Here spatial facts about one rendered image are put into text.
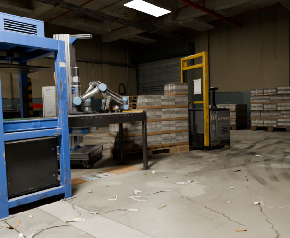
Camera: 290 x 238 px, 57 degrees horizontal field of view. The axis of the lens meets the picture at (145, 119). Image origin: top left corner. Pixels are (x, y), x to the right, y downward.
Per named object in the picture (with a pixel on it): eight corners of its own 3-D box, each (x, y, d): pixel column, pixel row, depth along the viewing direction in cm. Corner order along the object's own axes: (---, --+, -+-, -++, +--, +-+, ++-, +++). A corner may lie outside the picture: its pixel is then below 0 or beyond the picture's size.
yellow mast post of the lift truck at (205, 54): (202, 145, 510) (200, 52, 500) (206, 145, 514) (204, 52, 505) (205, 146, 502) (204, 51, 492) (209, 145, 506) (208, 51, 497)
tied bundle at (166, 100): (151, 108, 510) (150, 96, 509) (164, 107, 523) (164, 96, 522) (161, 108, 476) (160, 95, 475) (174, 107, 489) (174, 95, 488)
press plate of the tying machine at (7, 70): (26, 75, 308) (26, 72, 308) (50, 70, 270) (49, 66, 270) (-29, 72, 268) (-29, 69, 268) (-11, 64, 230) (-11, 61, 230)
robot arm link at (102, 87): (75, 107, 397) (107, 89, 408) (75, 107, 382) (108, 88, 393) (71, 100, 395) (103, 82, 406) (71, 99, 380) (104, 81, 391)
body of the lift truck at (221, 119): (188, 145, 573) (188, 108, 569) (208, 143, 598) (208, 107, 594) (210, 150, 511) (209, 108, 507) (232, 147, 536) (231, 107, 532)
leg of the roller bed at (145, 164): (145, 167, 384) (144, 120, 380) (148, 168, 380) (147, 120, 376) (142, 168, 379) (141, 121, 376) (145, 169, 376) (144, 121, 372)
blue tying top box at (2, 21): (20, 51, 305) (19, 33, 304) (45, 42, 264) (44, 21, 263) (-26, 46, 272) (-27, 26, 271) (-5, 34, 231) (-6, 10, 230)
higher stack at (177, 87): (165, 150, 528) (163, 84, 521) (178, 148, 542) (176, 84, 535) (176, 153, 494) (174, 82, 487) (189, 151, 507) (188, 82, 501)
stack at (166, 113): (109, 157, 475) (107, 110, 471) (166, 149, 528) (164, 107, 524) (117, 160, 441) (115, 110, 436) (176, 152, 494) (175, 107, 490)
